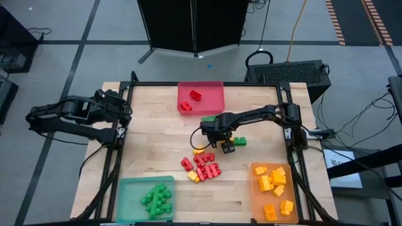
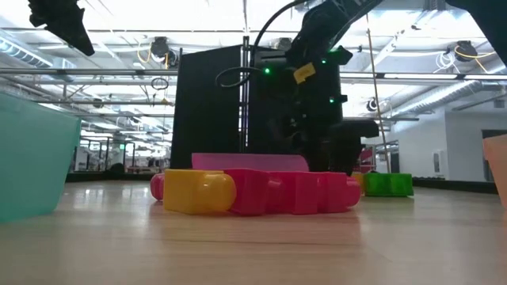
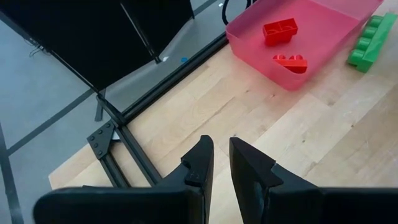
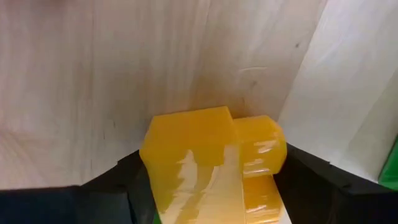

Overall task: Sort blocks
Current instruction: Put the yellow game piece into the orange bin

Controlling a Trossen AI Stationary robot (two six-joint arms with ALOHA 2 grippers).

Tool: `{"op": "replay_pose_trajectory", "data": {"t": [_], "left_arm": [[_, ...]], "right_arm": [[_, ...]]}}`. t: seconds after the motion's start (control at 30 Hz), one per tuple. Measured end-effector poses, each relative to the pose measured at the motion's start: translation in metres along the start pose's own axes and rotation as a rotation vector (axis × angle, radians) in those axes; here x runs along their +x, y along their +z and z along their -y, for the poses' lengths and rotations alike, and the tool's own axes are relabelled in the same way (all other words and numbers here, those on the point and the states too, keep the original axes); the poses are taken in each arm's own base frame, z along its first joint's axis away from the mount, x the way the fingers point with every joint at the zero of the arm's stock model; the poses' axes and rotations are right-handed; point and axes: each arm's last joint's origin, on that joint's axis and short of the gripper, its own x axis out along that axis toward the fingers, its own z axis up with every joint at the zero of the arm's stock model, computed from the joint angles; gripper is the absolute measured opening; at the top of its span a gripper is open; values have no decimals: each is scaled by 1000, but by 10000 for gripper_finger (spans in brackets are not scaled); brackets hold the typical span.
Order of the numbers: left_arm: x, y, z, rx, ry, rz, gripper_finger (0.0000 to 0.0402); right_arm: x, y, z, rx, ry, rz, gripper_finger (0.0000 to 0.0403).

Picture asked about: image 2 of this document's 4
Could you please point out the red toy block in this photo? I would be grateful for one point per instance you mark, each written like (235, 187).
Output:
(317, 192)
(253, 192)
(157, 186)

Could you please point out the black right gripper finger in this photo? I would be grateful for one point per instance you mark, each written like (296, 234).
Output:
(350, 146)
(319, 152)

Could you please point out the red translucent plastic bin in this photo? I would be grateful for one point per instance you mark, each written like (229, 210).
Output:
(245, 162)

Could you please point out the small yellow toy block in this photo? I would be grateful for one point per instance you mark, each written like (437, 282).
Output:
(198, 191)

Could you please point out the teal translucent plastic bin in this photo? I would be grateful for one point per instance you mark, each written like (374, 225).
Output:
(31, 158)

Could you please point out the yellow tape tag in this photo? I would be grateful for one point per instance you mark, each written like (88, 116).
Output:
(304, 73)

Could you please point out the large yellow toy block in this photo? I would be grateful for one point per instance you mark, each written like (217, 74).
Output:
(359, 178)

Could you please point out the red storage rack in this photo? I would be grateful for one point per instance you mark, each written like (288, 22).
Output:
(366, 156)

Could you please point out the green toy block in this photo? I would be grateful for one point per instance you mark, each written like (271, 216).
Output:
(388, 184)

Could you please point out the orange translucent plastic bin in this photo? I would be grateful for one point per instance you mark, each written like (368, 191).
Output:
(497, 170)

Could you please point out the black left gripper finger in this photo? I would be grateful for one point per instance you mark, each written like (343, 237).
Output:
(75, 35)

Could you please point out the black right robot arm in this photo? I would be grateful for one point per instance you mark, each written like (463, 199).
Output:
(487, 23)

